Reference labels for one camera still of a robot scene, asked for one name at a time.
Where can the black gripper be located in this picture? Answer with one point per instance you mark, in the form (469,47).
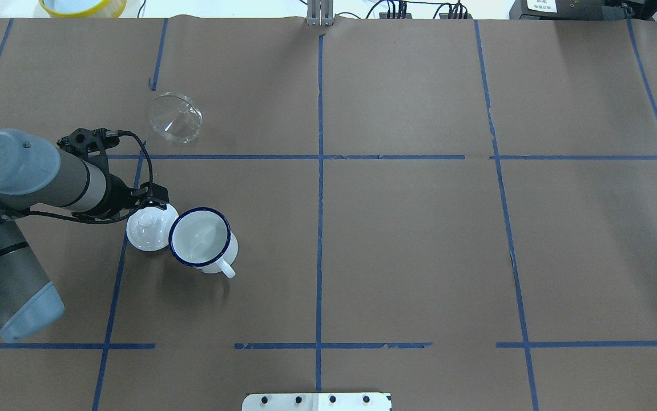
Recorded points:
(116,196)

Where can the white cup lid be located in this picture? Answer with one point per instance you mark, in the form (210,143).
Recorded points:
(149,228)

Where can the clear glass funnel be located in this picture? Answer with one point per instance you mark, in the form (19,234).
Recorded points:
(174,117)

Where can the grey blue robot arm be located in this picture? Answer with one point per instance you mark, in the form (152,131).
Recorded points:
(69,180)

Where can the white enamel cup blue rim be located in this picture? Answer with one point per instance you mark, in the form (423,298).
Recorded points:
(202,238)

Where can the black equipment box with label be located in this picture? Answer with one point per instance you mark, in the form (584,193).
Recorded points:
(582,10)

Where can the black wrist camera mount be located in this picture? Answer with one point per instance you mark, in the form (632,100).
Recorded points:
(90,145)

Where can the white mounting base plate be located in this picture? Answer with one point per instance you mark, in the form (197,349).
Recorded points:
(318,401)

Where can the aluminium frame post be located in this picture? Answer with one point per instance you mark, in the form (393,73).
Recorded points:
(320,12)

